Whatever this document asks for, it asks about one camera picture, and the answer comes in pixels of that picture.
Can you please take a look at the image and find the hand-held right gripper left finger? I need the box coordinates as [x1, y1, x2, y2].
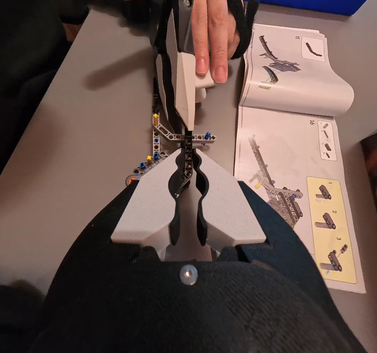
[111, 148, 185, 261]

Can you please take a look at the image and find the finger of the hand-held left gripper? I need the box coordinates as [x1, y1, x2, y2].
[156, 52, 185, 128]
[166, 9, 197, 132]

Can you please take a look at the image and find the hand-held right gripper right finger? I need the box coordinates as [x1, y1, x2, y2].
[193, 150, 267, 256]

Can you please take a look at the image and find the grey toy brick assembly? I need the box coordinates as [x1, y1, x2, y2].
[125, 77, 217, 188]

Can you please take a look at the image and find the black toy brick beam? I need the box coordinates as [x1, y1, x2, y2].
[174, 132, 197, 199]

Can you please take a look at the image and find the grey desk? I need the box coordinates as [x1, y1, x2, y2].
[0, 4, 377, 353]

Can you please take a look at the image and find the person's left hand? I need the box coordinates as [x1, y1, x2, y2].
[190, 0, 240, 84]

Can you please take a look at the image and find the building instruction booklet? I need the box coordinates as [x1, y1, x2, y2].
[234, 23, 367, 294]

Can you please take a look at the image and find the person's dark clothing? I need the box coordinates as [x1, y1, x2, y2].
[0, 0, 127, 353]

